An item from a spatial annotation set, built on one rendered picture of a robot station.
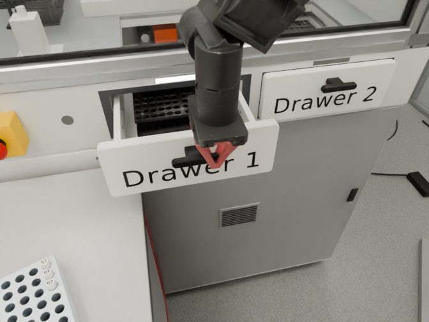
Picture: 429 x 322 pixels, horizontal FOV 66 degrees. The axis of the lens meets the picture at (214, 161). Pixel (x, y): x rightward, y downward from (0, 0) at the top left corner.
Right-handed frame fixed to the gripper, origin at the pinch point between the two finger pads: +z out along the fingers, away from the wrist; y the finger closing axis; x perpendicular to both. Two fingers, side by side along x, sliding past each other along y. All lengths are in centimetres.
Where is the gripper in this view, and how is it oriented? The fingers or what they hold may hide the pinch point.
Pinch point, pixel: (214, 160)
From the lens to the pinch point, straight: 51.7
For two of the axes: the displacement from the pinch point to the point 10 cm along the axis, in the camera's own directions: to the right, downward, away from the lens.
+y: -2.1, -6.9, 6.9
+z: -0.3, 7.1, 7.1
